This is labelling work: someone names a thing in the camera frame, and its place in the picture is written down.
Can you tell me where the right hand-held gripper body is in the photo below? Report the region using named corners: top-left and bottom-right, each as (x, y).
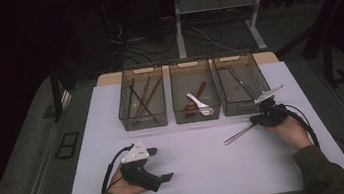
top-left (252, 83), bottom-right (291, 130)

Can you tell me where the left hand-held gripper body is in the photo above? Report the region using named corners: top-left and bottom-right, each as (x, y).
top-left (116, 138), bottom-right (165, 194)

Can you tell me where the clear grey plastic bin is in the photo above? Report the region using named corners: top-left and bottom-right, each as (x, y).
top-left (166, 54), bottom-right (224, 126)
top-left (111, 61), bottom-right (171, 133)
top-left (211, 47), bottom-right (277, 119)

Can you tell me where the metal fork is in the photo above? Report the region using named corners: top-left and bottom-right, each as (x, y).
top-left (221, 122), bottom-right (260, 147)

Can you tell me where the white ceramic spoon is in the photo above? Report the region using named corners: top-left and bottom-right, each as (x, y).
top-left (186, 90), bottom-right (216, 120)

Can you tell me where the black chopstick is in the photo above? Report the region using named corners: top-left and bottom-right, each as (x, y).
top-left (128, 81), bottom-right (153, 118)
top-left (122, 77), bottom-right (140, 119)

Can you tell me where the brown wooden chopstick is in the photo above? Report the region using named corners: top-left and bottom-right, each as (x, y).
top-left (135, 76), bottom-right (168, 116)
top-left (129, 76), bottom-right (156, 117)

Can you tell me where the brown wooden spoon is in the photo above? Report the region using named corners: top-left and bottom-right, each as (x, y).
top-left (181, 80), bottom-right (212, 116)

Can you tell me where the person's left hand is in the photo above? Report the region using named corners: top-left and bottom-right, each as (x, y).
top-left (104, 163), bottom-right (150, 194)

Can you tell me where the person's right hand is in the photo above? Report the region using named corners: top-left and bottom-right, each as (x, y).
top-left (267, 111), bottom-right (315, 155)

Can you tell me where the black metal stand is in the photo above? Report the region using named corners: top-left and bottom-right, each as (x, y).
top-left (46, 56), bottom-right (78, 123)
top-left (313, 0), bottom-right (344, 90)

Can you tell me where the white metal desk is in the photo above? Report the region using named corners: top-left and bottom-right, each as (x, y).
top-left (159, 0), bottom-right (323, 64)

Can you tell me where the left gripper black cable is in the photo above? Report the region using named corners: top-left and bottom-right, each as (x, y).
top-left (94, 144), bottom-right (140, 194)

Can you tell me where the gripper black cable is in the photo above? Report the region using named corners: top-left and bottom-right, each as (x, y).
top-left (275, 99), bottom-right (321, 153)
top-left (94, 144), bottom-right (140, 194)

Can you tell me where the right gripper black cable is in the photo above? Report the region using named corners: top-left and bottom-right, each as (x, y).
top-left (275, 99), bottom-right (321, 153)

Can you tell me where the white floor cable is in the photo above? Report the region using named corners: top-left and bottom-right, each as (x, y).
top-left (189, 20), bottom-right (240, 58)

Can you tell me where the tangle of black floor cables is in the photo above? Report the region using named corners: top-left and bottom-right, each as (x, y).
top-left (104, 4), bottom-right (239, 71)

